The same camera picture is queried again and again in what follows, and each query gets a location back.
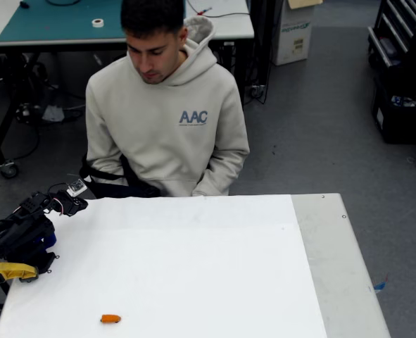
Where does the white paper sheet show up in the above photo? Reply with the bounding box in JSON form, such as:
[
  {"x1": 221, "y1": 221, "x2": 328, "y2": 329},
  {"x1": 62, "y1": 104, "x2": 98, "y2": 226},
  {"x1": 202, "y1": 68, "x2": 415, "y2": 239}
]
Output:
[{"x1": 0, "y1": 194, "x2": 328, "y2": 338}]

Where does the black storage bin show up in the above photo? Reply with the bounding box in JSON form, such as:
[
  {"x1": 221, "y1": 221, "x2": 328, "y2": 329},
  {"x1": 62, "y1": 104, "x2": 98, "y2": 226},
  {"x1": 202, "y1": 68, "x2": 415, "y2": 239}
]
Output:
[{"x1": 371, "y1": 75, "x2": 416, "y2": 145}]

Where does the man in beige hoodie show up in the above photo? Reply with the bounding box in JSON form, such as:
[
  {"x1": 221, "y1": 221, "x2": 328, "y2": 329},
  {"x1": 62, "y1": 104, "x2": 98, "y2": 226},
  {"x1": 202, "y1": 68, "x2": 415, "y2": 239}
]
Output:
[{"x1": 84, "y1": 0, "x2": 251, "y2": 198}]

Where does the black tool drawer cabinet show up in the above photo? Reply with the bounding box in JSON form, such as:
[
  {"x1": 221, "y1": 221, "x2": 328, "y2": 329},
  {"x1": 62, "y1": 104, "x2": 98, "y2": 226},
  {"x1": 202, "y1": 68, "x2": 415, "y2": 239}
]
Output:
[{"x1": 367, "y1": 0, "x2": 416, "y2": 71}]

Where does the white workbench with black frame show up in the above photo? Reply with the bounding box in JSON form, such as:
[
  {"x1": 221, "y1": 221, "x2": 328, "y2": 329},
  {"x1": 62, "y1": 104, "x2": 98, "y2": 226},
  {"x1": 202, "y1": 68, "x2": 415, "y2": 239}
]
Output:
[{"x1": 0, "y1": 0, "x2": 256, "y2": 179}]

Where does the cable with red probe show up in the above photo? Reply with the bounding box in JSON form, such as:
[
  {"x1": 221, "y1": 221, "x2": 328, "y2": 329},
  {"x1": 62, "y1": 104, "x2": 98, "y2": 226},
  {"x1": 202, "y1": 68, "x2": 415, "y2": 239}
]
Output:
[{"x1": 186, "y1": 0, "x2": 251, "y2": 19}]

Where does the white cardboard box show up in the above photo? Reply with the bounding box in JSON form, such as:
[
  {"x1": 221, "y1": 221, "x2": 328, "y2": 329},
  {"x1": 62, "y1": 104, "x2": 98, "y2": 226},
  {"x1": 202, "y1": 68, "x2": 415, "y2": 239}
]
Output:
[{"x1": 271, "y1": 0, "x2": 324, "y2": 67}]

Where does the black round device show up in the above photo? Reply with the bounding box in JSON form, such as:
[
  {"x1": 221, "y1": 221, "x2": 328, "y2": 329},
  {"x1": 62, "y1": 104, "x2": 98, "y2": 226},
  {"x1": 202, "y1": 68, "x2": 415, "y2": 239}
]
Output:
[{"x1": 15, "y1": 103, "x2": 42, "y2": 125}]

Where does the green cutting mat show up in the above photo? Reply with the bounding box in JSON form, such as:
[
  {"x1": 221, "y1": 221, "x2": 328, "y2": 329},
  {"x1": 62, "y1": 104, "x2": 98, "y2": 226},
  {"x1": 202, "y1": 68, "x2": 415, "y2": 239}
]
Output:
[{"x1": 0, "y1": 0, "x2": 187, "y2": 43}]

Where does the blue tape scrap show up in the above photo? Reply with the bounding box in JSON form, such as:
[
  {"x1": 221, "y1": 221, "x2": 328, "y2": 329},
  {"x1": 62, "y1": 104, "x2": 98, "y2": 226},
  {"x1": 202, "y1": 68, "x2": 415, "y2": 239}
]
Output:
[{"x1": 372, "y1": 275, "x2": 389, "y2": 292}]

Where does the crumpled white cloth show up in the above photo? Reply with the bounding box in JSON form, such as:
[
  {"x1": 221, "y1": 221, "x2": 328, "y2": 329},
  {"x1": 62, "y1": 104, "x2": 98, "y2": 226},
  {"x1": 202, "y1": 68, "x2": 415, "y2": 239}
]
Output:
[{"x1": 42, "y1": 104, "x2": 66, "y2": 123}]

